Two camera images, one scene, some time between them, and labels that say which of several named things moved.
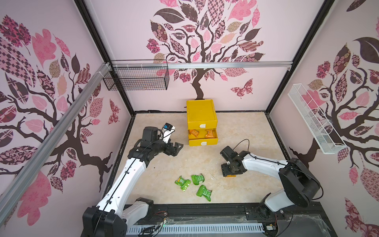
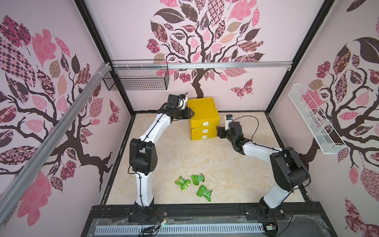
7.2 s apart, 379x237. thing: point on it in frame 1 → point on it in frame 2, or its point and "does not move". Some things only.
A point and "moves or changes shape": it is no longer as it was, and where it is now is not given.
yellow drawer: x=201 y=139 moves or changes shape
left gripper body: x=167 y=149 → x=181 y=114
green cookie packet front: x=203 y=190 does not move
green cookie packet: x=183 y=183 does not move
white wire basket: x=325 y=136 does not move
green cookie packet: x=196 y=178 does not move
